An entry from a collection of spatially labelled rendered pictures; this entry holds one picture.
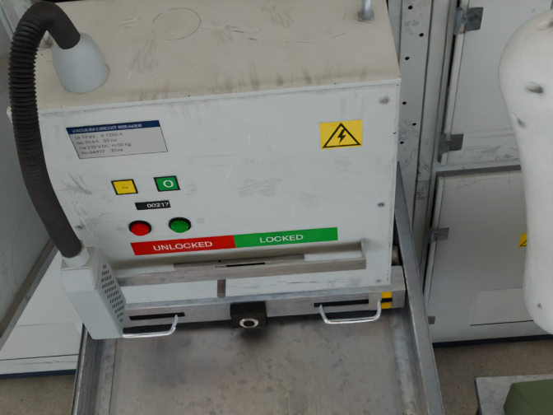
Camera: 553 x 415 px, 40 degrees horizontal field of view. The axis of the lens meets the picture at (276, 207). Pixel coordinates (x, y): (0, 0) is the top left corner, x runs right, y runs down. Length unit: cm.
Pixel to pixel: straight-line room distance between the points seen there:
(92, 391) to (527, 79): 91
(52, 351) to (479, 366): 121
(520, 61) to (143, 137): 48
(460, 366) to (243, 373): 107
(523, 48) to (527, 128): 9
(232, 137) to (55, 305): 111
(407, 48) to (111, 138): 59
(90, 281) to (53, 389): 132
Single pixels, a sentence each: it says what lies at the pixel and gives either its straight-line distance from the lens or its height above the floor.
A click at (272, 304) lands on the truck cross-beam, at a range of 131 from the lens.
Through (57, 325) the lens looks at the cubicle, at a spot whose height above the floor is 32.
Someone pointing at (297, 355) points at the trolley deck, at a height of 85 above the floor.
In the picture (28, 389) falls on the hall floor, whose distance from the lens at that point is 242.
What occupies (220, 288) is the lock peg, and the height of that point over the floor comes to 102.
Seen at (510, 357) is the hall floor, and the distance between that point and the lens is 231.
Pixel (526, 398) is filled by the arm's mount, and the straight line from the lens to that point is 126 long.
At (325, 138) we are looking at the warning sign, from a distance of 100.
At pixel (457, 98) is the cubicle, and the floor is 103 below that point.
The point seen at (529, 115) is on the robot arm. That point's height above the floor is 148.
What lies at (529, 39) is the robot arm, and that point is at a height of 154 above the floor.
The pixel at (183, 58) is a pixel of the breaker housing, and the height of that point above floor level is 139.
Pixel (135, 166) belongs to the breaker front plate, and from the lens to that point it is 104.
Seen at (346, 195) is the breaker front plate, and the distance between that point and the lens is 109.
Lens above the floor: 203
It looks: 52 degrees down
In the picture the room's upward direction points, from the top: 8 degrees counter-clockwise
